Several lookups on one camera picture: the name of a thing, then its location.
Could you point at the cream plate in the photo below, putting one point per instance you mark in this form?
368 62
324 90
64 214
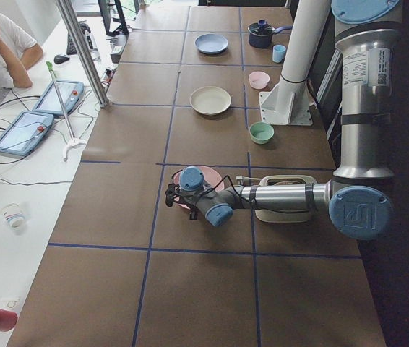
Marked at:
210 100

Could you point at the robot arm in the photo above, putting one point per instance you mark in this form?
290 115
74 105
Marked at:
356 196

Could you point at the light blue cup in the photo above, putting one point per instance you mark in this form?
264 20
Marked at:
278 53

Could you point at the paper cup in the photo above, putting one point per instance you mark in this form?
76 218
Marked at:
13 215

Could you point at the dark blue pot with lid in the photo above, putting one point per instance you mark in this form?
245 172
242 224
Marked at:
261 33

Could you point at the white reacher grabber stick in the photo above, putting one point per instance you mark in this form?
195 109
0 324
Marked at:
73 141

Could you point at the green bowl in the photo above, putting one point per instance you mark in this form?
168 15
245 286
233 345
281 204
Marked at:
261 132

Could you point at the pink bowl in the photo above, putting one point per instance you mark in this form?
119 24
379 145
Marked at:
258 80

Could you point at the black keyboard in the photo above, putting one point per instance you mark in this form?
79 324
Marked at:
70 47

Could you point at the cream toaster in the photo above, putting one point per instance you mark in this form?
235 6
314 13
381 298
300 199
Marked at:
284 216

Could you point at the aluminium frame post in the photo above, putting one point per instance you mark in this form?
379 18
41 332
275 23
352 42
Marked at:
70 20

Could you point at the far teach pendant tablet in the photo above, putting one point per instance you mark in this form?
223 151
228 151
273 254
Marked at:
68 96

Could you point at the blue plate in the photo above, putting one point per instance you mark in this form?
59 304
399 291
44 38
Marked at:
211 43

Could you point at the black computer mouse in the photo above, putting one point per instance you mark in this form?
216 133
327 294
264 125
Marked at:
60 58

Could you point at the near teach pendant tablet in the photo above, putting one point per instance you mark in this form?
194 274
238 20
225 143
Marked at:
25 133

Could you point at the white camera post with base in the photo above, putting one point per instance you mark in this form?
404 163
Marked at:
287 104

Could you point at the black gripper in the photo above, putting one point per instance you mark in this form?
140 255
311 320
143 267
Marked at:
191 211

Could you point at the black monitor stand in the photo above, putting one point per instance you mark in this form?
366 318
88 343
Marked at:
113 17

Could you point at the teach pendant tablet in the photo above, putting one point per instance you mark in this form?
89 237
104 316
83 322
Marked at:
68 96
25 133

